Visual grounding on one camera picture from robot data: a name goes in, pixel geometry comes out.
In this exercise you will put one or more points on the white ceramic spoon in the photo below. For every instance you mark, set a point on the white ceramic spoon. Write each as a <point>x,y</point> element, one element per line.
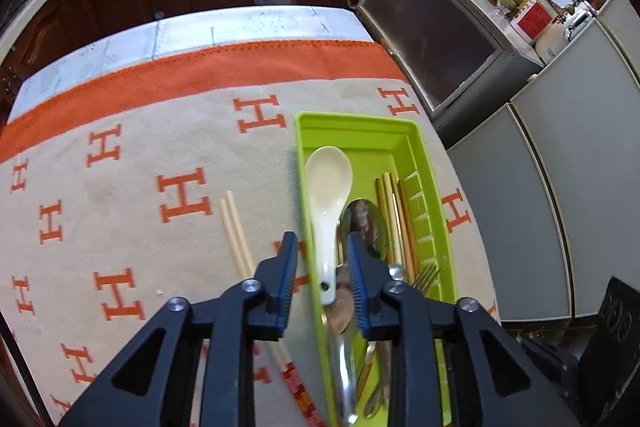
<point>327,177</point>

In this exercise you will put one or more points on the grey refrigerator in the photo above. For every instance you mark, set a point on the grey refrigerator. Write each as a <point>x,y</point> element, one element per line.
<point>550,167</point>

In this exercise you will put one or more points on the white container red label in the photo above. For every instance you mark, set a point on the white container red label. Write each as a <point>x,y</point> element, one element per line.
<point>532,18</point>

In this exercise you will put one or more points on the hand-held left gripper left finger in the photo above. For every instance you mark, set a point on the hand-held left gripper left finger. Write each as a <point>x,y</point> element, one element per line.
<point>287,277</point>

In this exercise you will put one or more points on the orange patterned blanket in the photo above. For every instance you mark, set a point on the orange patterned blanket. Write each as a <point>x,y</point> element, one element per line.
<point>150,147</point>

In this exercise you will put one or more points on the green plastic tray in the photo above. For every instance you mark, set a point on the green plastic tray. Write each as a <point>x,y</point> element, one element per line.
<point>350,132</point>

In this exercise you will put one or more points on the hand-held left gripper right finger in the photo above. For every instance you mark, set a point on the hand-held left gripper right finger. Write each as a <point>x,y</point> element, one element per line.
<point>357,282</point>

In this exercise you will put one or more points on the grey glass door cabinet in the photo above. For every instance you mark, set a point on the grey glass door cabinet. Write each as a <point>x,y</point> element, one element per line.
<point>435,37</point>

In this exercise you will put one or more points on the brown wooden chopstick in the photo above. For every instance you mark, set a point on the brown wooden chopstick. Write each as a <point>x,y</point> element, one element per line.
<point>406,217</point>
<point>381,217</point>

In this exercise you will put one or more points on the large metal spoon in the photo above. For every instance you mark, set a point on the large metal spoon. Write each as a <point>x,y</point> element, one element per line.
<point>370,217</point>

